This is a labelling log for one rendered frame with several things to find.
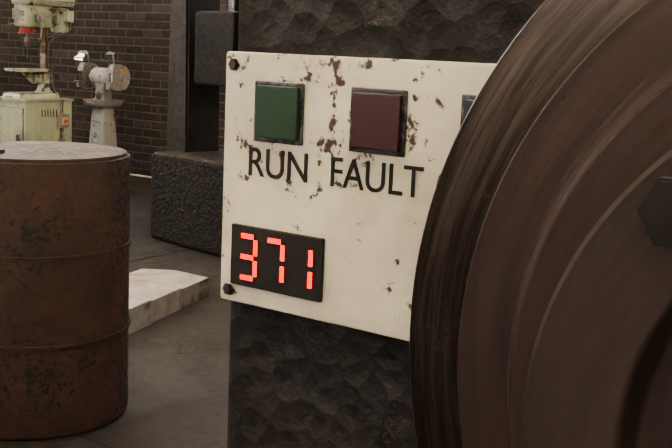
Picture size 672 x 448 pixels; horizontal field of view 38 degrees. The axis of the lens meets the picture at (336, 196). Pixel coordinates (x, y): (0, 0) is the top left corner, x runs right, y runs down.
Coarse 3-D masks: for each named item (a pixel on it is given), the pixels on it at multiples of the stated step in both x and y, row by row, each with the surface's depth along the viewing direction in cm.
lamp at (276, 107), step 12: (264, 96) 68; (276, 96) 67; (288, 96) 67; (264, 108) 68; (276, 108) 67; (288, 108) 67; (264, 120) 68; (276, 120) 67; (288, 120) 67; (264, 132) 68; (276, 132) 67; (288, 132) 67
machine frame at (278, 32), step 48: (240, 0) 71; (288, 0) 69; (336, 0) 67; (384, 0) 64; (432, 0) 62; (480, 0) 61; (528, 0) 59; (240, 48) 72; (288, 48) 69; (336, 48) 67; (384, 48) 65; (432, 48) 63; (480, 48) 61; (240, 336) 74; (288, 336) 72; (336, 336) 69; (384, 336) 67; (240, 384) 75; (288, 384) 72; (336, 384) 70; (384, 384) 67; (240, 432) 75; (288, 432) 73; (336, 432) 70; (384, 432) 68
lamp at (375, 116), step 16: (368, 96) 63; (384, 96) 62; (400, 96) 62; (352, 112) 64; (368, 112) 63; (384, 112) 62; (400, 112) 62; (352, 128) 64; (368, 128) 63; (384, 128) 62; (400, 128) 62; (352, 144) 64; (368, 144) 63; (384, 144) 63
